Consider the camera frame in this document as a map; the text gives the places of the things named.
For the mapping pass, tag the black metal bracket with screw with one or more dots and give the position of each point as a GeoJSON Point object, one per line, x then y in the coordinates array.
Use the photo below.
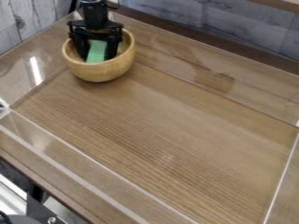
{"type": "Point", "coordinates": [49, 212]}

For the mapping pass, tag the green rectangular block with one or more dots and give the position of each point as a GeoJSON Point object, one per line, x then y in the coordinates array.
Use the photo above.
{"type": "Point", "coordinates": [96, 51]}

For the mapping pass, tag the wooden bowl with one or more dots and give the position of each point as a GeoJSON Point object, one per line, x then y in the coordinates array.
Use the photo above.
{"type": "Point", "coordinates": [106, 70]}

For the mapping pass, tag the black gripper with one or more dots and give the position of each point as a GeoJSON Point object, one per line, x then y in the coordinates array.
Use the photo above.
{"type": "Point", "coordinates": [97, 27]}

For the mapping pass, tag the clear acrylic tray walls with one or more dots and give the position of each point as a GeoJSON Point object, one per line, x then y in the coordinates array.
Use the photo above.
{"type": "Point", "coordinates": [185, 142]}

